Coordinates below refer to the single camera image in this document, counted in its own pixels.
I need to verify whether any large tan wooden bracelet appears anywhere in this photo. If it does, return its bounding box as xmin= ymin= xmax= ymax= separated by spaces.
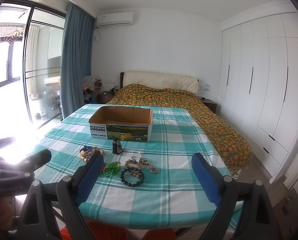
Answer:
xmin=79 ymin=146 xmax=106 ymax=164

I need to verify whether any blue crystal bracelet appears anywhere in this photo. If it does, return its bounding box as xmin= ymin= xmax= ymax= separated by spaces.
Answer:
xmin=80 ymin=145 xmax=96 ymax=157

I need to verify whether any green glass bead necklace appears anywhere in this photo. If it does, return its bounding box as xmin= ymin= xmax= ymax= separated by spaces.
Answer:
xmin=102 ymin=161 xmax=121 ymax=177

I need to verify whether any black wristwatch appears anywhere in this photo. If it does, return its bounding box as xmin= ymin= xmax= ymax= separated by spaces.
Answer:
xmin=112 ymin=138 xmax=123 ymax=155

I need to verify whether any small tan wooden bead bracelet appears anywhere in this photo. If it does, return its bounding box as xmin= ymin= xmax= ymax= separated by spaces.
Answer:
xmin=124 ymin=158 xmax=143 ymax=172

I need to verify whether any black bead bracelet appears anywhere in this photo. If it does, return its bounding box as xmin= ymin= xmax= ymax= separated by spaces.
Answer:
xmin=119 ymin=167 xmax=145 ymax=188

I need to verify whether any silver chain jewelry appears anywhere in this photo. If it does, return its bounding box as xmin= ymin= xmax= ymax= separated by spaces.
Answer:
xmin=131 ymin=152 xmax=158 ymax=174

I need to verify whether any person left hand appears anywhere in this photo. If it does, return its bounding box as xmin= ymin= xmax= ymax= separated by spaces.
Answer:
xmin=0 ymin=197 xmax=14 ymax=231

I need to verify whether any orange floral bedspread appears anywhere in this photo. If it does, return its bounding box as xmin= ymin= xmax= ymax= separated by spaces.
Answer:
xmin=108 ymin=84 xmax=253 ymax=172

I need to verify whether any teal plaid tablecloth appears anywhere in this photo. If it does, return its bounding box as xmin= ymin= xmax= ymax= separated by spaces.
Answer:
xmin=29 ymin=103 xmax=242 ymax=230

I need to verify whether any right dark nightstand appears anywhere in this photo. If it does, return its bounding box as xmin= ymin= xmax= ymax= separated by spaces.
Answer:
xmin=200 ymin=97 xmax=217 ymax=114

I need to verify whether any dark nightstand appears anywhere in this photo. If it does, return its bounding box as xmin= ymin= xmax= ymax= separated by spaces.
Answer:
xmin=200 ymin=97 xmax=217 ymax=114
xmin=97 ymin=92 xmax=114 ymax=104

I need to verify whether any open cardboard box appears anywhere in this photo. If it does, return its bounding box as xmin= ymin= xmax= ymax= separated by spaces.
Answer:
xmin=89 ymin=106 xmax=153 ymax=142

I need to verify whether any washing machine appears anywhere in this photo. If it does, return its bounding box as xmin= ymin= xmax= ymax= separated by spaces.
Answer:
xmin=42 ymin=82 xmax=61 ymax=120

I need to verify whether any left dark nightstand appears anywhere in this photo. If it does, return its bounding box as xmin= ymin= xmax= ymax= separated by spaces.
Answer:
xmin=97 ymin=92 xmax=114 ymax=104

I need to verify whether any white wardrobe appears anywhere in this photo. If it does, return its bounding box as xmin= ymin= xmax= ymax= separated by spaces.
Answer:
xmin=217 ymin=1 xmax=298 ymax=181

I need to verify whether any clothes pile on chair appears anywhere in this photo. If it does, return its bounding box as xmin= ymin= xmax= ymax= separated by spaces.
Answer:
xmin=82 ymin=75 xmax=102 ymax=104

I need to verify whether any cream leather headboard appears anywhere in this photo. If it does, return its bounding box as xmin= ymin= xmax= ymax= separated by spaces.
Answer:
xmin=120 ymin=71 xmax=199 ymax=96

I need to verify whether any black framed glass door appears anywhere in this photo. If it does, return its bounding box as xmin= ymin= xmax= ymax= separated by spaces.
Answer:
xmin=0 ymin=0 xmax=65 ymax=129

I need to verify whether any blue curtain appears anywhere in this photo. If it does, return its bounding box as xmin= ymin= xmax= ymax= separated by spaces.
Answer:
xmin=60 ymin=3 xmax=95 ymax=118

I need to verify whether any white air conditioner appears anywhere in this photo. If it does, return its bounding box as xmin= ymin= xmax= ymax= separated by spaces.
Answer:
xmin=96 ymin=12 xmax=134 ymax=28

